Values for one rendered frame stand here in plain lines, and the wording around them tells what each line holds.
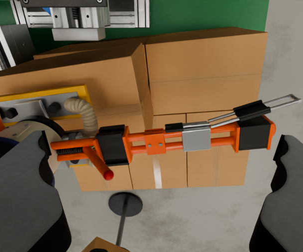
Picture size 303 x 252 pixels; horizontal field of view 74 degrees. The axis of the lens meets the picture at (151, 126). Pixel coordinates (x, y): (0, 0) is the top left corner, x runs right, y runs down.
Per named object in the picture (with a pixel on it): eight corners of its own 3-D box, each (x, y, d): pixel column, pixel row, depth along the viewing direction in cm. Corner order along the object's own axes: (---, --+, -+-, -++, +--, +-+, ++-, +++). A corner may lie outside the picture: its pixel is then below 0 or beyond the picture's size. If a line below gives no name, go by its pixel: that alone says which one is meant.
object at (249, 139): (229, 142, 55) (235, 153, 51) (230, 118, 52) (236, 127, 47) (261, 139, 54) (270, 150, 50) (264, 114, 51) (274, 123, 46)
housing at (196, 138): (182, 143, 56) (183, 153, 52) (180, 122, 53) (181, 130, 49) (207, 141, 56) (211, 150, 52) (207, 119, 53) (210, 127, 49)
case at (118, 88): (58, 125, 126) (19, 167, 91) (31, 60, 108) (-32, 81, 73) (153, 113, 120) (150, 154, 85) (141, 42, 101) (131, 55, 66)
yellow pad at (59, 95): (-2, 125, 68) (-13, 132, 64) (-18, 97, 63) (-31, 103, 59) (95, 113, 64) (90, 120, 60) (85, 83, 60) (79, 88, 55)
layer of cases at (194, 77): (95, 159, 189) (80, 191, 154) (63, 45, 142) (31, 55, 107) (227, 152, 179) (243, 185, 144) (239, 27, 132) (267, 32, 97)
